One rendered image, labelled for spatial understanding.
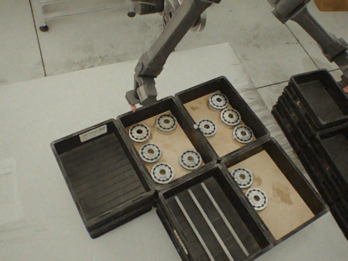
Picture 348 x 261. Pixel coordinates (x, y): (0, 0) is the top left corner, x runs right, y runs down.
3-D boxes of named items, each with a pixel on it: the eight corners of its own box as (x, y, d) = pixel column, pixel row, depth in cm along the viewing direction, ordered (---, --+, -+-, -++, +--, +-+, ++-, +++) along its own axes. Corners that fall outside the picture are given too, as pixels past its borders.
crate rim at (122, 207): (49, 145, 139) (48, 142, 137) (115, 119, 149) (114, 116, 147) (85, 228, 123) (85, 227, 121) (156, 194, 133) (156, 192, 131)
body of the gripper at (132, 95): (156, 98, 129) (157, 87, 123) (132, 107, 126) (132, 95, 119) (148, 86, 132) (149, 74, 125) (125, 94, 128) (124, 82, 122)
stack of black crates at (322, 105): (266, 114, 256) (289, 75, 218) (298, 105, 264) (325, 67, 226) (292, 157, 238) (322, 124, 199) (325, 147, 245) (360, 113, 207)
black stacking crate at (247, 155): (213, 173, 151) (218, 162, 141) (263, 148, 161) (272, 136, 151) (265, 252, 135) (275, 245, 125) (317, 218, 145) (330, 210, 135)
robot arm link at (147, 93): (161, 60, 117) (139, 58, 112) (172, 85, 112) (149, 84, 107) (148, 82, 125) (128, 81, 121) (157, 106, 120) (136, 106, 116)
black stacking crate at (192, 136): (116, 130, 157) (115, 117, 148) (170, 109, 167) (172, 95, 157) (155, 202, 141) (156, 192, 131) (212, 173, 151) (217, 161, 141)
